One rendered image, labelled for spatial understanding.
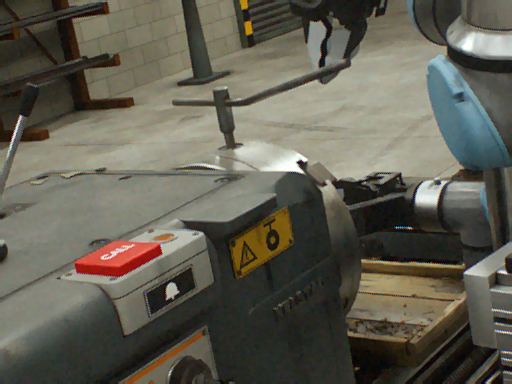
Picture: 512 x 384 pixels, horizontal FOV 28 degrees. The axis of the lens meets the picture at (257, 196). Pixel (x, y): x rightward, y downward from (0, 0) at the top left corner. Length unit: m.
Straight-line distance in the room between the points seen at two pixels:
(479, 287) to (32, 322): 0.52
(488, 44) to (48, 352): 0.47
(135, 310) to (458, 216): 0.67
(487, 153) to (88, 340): 0.40
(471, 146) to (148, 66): 10.16
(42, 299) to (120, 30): 9.92
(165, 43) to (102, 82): 1.06
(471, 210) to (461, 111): 0.54
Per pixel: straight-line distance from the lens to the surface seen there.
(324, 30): 1.38
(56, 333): 0.91
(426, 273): 1.84
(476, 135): 0.98
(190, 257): 1.01
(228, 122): 1.44
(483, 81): 0.97
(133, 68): 10.92
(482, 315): 1.21
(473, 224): 1.50
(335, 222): 1.40
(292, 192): 1.19
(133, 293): 0.95
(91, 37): 10.53
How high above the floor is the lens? 1.55
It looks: 15 degrees down
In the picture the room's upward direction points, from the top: 11 degrees counter-clockwise
